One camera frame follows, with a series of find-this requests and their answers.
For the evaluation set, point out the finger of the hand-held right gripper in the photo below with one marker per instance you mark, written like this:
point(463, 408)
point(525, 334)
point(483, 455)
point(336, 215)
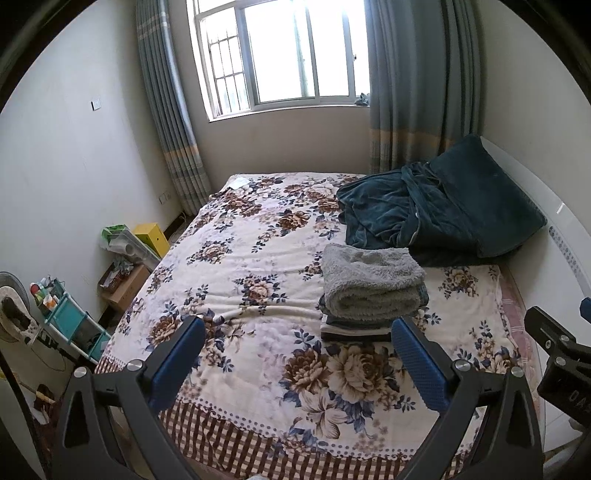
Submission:
point(586, 310)
point(554, 334)

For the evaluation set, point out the standing fan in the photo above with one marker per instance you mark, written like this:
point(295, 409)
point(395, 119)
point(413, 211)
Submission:
point(14, 304)

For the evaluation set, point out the cardboard box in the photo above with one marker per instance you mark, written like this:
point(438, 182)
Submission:
point(130, 288)

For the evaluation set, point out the floral printed blanket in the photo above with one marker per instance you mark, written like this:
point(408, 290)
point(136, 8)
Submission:
point(258, 258)

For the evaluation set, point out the grey fleece towel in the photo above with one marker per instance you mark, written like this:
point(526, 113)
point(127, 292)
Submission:
point(369, 277)

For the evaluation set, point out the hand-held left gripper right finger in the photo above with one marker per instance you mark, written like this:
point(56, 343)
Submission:
point(415, 362)

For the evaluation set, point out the grey-blue striped curtain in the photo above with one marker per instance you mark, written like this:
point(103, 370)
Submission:
point(415, 92)
point(166, 115)

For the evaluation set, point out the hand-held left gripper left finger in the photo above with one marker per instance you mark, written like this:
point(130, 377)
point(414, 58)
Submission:
point(180, 357)

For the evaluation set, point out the white paper sheet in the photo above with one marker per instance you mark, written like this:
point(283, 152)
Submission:
point(239, 183)

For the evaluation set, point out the clear plastic bin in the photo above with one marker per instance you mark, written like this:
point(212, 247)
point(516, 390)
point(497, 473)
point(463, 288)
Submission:
point(117, 236)

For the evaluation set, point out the yellow box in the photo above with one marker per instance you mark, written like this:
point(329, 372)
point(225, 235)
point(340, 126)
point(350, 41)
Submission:
point(152, 237)

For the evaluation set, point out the white headboard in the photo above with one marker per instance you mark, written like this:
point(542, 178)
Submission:
point(556, 249)

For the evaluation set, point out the folded grey-blue garment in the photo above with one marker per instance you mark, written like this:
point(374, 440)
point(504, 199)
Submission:
point(424, 297)

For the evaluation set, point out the dark teal pillow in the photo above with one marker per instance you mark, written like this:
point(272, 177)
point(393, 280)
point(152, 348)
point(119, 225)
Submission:
point(489, 189)

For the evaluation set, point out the pink bed sheet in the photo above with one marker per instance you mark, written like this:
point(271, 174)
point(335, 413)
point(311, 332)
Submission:
point(513, 300)

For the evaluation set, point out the window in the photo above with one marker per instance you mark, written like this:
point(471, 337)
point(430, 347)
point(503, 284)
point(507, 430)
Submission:
point(277, 50)

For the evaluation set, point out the dark teal blanket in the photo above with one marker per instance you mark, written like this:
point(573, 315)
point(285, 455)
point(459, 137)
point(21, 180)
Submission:
point(392, 212)

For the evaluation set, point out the folded dark striped garment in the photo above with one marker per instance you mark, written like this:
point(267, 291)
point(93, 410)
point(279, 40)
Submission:
point(351, 331)

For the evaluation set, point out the teal storage cart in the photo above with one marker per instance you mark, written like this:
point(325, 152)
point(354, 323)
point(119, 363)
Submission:
point(69, 318)

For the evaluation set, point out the small cloth on windowsill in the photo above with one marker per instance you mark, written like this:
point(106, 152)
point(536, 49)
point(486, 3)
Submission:
point(362, 100)

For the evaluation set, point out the white wall switch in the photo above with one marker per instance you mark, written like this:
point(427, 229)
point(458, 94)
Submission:
point(96, 105)

